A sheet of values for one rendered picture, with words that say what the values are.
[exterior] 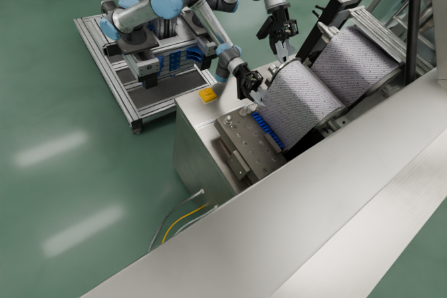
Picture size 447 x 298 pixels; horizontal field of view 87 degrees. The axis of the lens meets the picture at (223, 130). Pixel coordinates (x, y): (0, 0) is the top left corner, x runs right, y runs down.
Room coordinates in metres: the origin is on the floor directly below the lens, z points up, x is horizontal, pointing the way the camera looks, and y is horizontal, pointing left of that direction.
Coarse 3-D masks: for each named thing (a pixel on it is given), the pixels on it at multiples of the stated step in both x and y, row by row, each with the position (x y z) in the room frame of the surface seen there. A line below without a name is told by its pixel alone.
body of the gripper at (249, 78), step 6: (240, 66) 0.80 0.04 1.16; (246, 66) 0.83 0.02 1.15; (234, 72) 0.79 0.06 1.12; (240, 72) 0.80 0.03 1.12; (246, 72) 0.78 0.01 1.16; (252, 72) 0.79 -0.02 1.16; (258, 72) 0.81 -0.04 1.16; (246, 78) 0.76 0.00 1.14; (252, 78) 0.77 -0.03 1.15; (258, 78) 0.77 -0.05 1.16; (246, 84) 0.75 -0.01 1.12; (252, 84) 0.74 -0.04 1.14; (258, 84) 0.78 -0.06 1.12; (246, 90) 0.74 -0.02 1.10
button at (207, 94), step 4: (204, 88) 0.80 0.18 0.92; (208, 88) 0.81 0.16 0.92; (200, 92) 0.77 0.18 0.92; (204, 92) 0.78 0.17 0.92; (208, 92) 0.79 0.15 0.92; (212, 92) 0.80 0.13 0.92; (204, 96) 0.75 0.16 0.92; (208, 96) 0.76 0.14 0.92; (212, 96) 0.77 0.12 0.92; (216, 96) 0.79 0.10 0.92; (204, 100) 0.74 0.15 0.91; (208, 100) 0.75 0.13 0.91
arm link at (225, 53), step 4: (224, 44) 0.91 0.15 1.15; (220, 48) 0.88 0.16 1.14; (224, 48) 0.88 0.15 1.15; (228, 48) 0.89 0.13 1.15; (232, 48) 0.91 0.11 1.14; (216, 52) 0.88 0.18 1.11; (220, 52) 0.87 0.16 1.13; (224, 52) 0.87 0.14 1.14; (228, 52) 0.87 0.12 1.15; (232, 52) 0.88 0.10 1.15; (220, 56) 0.86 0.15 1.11; (224, 56) 0.85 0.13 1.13; (228, 56) 0.85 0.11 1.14; (232, 56) 0.85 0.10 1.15; (236, 56) 0.86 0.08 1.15; (220, 60) 0.85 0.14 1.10; (224, 60) 0.84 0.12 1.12; (228, 60) 0.83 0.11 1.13; (220, 64) 0.85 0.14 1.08; (224, 64) 0.84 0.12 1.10; (228, 64) 0.82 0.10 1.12; (224, 68) 0.85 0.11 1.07
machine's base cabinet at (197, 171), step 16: (176, 112) 0.67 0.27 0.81; (176, 128) 0.66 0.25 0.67; (176, 144) 0.65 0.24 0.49; (192, 144) 0.56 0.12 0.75; (176, 160) 0.64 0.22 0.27; (192, 160) 0.54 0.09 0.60; (208, 160) 0.48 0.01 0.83; (192, 176) 0.52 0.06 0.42; (208, 176) 0.46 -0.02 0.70; (192, 192) 0.49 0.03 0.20; (208, 192) 0.43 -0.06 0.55; (224, 192) 0.38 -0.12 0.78; (208, 208) 0.39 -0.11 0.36
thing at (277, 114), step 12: (264, 96) 0.72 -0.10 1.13; (276, 96) 0.69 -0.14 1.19; (264, 108) 0.70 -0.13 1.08; (276, 108) 0.67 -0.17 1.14; (288, 108) 0.65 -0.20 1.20; (276, 120) 0.65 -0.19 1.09; (288, 120) 0.63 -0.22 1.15; (300, 120) 0.61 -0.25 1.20; (276, 132) 0.63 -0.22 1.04; (288, 132) 0.61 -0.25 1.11; (300, 132) 0.59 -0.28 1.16; (288, 144) 0.59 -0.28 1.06
